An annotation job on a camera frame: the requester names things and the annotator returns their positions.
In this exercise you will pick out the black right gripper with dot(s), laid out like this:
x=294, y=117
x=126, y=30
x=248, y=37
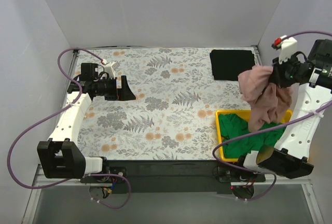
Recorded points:
x=275, y=73

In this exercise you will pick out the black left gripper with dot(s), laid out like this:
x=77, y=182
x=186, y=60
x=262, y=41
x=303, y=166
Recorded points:
x=118, y=88

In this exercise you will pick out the pink t shirt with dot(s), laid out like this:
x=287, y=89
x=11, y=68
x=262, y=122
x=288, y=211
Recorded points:
x=268, y=101

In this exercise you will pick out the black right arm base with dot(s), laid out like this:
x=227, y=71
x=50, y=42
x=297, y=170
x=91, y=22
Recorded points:
x=229, y=175

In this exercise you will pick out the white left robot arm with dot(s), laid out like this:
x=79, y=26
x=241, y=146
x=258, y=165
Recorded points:
x=60, y=156

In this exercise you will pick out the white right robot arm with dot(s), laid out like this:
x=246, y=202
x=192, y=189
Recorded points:
x=289, y=156

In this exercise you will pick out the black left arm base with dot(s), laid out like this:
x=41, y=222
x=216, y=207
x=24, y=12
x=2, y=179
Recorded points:
x=118, y=170

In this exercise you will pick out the yellow plastic bin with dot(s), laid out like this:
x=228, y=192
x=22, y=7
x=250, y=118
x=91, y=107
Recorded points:
x=234, y=123

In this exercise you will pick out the floral patterned table mat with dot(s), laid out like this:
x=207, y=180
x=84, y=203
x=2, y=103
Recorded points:
x=173, y=114

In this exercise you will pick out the folded black t shirt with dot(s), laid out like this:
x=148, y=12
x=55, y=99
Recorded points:
x=228, y=64

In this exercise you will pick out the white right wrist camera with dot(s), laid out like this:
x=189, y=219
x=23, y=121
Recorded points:
x=286, y=46

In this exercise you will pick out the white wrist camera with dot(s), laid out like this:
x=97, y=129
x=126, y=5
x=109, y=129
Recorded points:
x=286, y=46
x=110, y=68

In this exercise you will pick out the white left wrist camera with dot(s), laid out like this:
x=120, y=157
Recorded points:
x=110, y=68

